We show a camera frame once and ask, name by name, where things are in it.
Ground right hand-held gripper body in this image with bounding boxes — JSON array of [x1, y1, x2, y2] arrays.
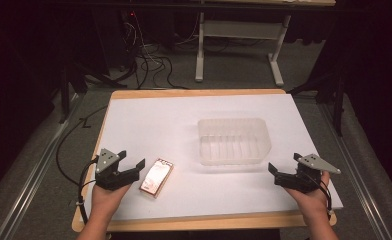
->
[[274, 153, 342, 195]]

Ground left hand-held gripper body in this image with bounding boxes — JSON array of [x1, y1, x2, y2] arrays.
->
[[94, 148, 141, 192]]

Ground clear plastic container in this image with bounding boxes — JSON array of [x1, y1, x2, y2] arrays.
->
[[197, 117, 273, 167]]

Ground person's right hand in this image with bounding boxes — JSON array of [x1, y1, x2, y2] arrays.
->
[[283, 170, 332, 218]]

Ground person's left hand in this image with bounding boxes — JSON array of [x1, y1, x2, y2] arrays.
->
[[89, 183, 132, 221]]

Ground black metal stand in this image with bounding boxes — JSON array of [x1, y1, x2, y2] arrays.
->
[[57, 61, 129, 125], [286, 64, 348, 138]]

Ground white sheet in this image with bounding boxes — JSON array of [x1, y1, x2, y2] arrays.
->
[[83, 93, 345, 222]]

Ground wooden table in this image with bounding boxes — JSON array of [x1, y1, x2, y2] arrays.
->
[[71, 88, 338, 234]]

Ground dark curtain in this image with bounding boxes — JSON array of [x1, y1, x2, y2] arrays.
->
[[323, 0, 392, 208], [0, 0, 63, 204]]

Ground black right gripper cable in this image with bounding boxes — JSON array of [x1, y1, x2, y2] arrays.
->
[[312, 173, 335, 216]]

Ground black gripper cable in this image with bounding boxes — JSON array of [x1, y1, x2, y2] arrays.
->
[[76, 156, 100, 225], [312, 173, 335, 216]]

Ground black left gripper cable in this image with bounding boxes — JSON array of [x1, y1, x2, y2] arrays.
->
[[76, 156, 100, 225]]

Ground metal floor rail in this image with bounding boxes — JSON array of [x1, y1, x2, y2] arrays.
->
[[0, 94, 83, 240], [318, 101, 392, 240]]

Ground long black floor cable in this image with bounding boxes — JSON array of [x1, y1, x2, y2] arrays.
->
[[55, 104, 109, 187]]

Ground tangle of cables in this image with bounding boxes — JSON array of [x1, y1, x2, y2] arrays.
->
[[119, 9, 202, 91]]

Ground white metal desk frame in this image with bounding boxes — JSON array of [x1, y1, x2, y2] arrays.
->
[[194, 0, 337, 88]]

